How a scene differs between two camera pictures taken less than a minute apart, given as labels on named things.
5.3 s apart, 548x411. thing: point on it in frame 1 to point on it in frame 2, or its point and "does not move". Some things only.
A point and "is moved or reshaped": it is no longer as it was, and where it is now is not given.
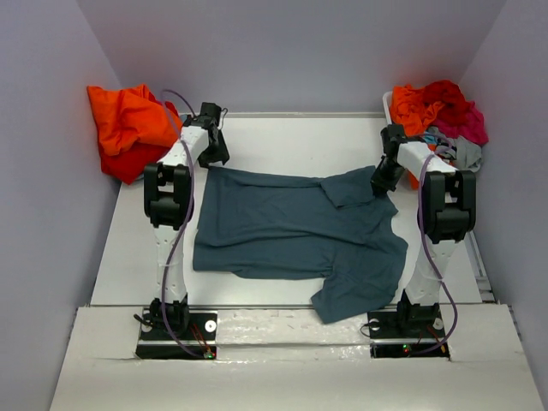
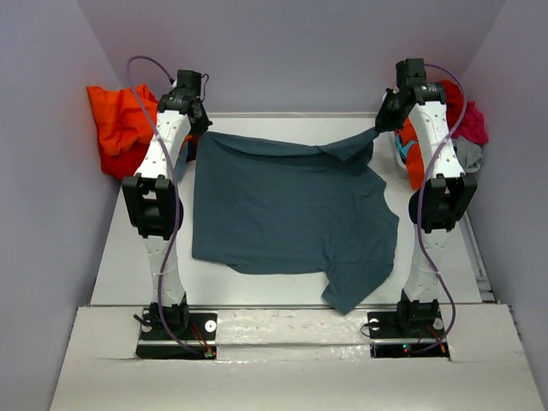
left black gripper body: x=215 y=152 to x=202 y=123
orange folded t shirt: x=132 y=117 does not move
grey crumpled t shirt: x=468 y=153 does not move
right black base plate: x=401 y=333 does not move
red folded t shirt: x=130 y=163 does not move
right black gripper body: x=387 y=175 to x=391 y=116
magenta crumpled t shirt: x=472 y=126 does not move
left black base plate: x=197 y=329 does not move
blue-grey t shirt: x=332 y=229 is moved or reshaped
